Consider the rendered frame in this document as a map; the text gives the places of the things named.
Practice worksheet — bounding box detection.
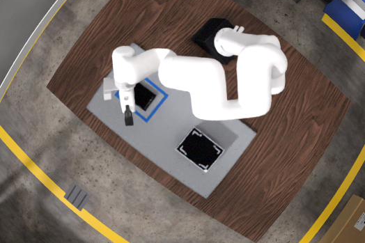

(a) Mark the blue tape square outline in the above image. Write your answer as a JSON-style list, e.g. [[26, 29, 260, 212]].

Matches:
[[115, 77, 169, 122]]

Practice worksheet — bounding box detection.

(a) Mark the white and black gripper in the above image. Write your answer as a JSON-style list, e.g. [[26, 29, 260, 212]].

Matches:
[[119, 84, 136, 126]]

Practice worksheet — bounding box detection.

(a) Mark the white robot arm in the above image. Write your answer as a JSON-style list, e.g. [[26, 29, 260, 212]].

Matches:
[[104, 25, 288, 120]]

